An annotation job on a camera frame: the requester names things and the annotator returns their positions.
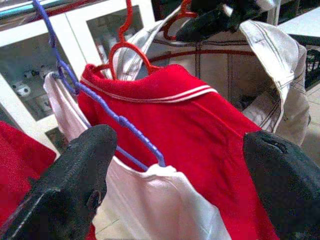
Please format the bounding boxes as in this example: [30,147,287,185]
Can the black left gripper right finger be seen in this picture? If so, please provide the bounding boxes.
[242,130,320,240]

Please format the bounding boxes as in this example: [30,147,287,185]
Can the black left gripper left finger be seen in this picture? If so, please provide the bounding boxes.
[0,124,118,240]

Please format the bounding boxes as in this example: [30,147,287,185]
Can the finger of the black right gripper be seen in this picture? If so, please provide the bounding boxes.
[175,9,241,43]
[191,0,226,13]

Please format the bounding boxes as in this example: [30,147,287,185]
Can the red plastic hanger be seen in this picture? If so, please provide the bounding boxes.
[162,0,199,41]
[86,0,163,81]

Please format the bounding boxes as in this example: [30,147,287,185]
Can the beige jacket dark stitching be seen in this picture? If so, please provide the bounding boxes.
[104,6,311,147]

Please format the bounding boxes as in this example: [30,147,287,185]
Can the purple plastic hanger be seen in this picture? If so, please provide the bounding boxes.
[31,0,167,173]

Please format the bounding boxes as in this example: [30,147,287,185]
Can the red garment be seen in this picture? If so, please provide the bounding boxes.
[0,120,58,226]

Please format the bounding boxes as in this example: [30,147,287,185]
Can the white sleeveless garment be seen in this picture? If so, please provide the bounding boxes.
[42,71,232,240]

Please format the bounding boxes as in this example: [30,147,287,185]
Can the red polo shirt white stripes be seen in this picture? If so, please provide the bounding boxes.
[76,63,280,240]

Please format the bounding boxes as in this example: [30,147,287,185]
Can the white glass-door cabinet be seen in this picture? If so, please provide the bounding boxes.
[0,0,156,156]

